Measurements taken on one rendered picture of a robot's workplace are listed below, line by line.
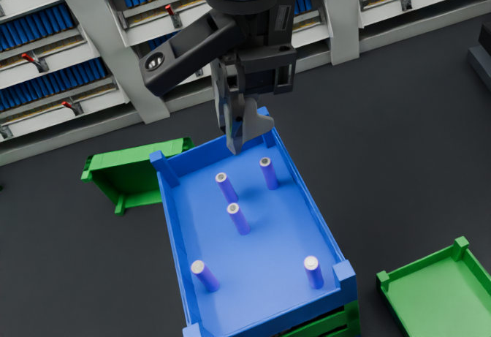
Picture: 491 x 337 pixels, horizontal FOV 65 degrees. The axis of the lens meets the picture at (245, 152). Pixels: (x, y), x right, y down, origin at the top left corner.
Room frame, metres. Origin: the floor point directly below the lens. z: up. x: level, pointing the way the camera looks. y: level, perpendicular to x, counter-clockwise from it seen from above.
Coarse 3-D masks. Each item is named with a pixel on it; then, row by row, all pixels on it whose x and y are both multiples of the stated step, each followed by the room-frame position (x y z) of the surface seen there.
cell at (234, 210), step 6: (234, 204) 0.31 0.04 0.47; (228, 210) 0.30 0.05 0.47; (234, 210) 0.30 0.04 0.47; (240, 210) 0.30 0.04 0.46; (234, 216) 0.29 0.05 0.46; (240, 216) 0.29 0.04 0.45; (234, 222) 0.30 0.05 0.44; (240, 222) 0.29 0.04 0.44; (246, 222) 0.30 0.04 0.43; (240, 228) 0.29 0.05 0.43; (246, 228) 0.29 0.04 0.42; (240, 234) 0.30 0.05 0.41; (246, 234) 0.29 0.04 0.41
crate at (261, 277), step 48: (192, 192) 0.40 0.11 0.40; (240, 192) 0.37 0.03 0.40; (288, 192) 0.33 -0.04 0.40; (192, 240) 0.32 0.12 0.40; (240, 240) 0.29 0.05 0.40; (288, 240) 0.26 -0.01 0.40; (192, 288) 0.24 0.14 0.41; (240, 288) 0.22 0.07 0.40; (288, 288) 0.20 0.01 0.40; (336, 288) 0.16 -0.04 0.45; (192, 336) 0.16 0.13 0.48; (240, 336) 0.15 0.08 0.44
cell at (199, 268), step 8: (192, 264) 0.24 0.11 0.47; (200, 264) 0.24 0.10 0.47; (192, 272) 0.23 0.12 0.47; (200, 272) 0.23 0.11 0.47; (208, 272) 0.23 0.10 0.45; (200, 280) 0.23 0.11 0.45; (208, 280) 0.23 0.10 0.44; (216, 280) 0.24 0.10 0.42; (208, 288) 0.23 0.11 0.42; (216, 288) 0.23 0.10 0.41
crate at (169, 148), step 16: (160, 144) 0.76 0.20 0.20; (176, 144) 0.74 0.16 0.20; (192, 144) 0.74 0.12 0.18; (96, 160) 0.80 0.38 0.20; (112, 160) 0.77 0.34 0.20; (128, 160) 0.75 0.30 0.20; (144, 160) 0.73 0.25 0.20; (96, 176) 0.80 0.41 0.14; (112, 176) 0.82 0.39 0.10; (128, 176) 0.81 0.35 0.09; (144, 176) 0.80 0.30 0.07; (112, 192) 0.80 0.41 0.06; (128, 192) 0.82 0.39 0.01; (144, 192) 0.80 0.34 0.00; (160, 192) 0.77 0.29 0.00
